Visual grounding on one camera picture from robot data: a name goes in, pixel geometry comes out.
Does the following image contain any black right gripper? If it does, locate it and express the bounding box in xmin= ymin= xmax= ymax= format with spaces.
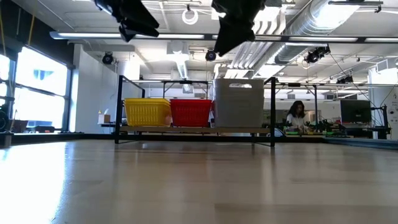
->
xmin=211 ymin=0 xmax=267 ymax=57

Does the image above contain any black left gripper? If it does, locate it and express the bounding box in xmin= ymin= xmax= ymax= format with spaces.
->
xmin=93 ymin=0 xmax=160 ymax=43

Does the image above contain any large grey plastic bin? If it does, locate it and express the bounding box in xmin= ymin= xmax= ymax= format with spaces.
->
xmin=213 ymin=78 xmax=266 ymax=128

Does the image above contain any yellow slotted plastic basket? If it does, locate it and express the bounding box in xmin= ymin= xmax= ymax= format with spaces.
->
xmin=124 ymin=98 xmax=172 ymax=127

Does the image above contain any red slotted plastic basket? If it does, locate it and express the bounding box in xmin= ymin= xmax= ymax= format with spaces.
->
xmin=170 ymin=99 xmax=213 ymax=128

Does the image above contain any long linear ceiling light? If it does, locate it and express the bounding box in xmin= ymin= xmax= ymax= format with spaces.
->
xmin=49 ymin=30 xmax=398 ymax=44

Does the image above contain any black ceiling-mounted device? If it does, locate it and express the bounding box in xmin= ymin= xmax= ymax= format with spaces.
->
xmin=335 ymin=74 xmax=354 ymax=85
xmin=303 ymin=45 xmax=331 ymax=65

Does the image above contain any small pale box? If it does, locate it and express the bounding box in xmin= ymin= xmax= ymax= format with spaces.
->
xmin=98 ymin=109 xmax=112 ymax=124

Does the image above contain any person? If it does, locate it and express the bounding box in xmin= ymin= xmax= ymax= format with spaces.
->
xmin=285 ymin=100 xmax=309 ymax=133

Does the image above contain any large window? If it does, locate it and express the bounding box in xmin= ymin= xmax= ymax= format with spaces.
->
xmin=0 ymin=45 xmax=74 ymax=134

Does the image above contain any black track light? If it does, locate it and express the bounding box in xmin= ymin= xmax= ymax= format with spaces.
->
xmin=328 ymin=0 xmax=384 ymax=14

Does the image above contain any black computer monitor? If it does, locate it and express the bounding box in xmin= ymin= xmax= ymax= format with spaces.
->
xmin=340 ymin=99 xmax=373 ymax=124

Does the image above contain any white coiled cable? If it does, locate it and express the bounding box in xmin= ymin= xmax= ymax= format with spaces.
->
xmin=182 ymin=8 xmax=199 ymax=26

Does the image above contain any silver ventilation duct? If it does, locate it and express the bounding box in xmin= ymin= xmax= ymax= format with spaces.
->
xmin=273 ymin=0 xmax=361 ymax=65

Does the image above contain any black metal frame table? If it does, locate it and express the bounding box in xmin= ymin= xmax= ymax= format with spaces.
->
xmin=114 ymin=75 xmax=277 ymax=147

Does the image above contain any black aluminium rig frame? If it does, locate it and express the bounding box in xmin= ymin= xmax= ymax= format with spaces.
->
xmin=0 ymin=132 xmax=398 ymax=151

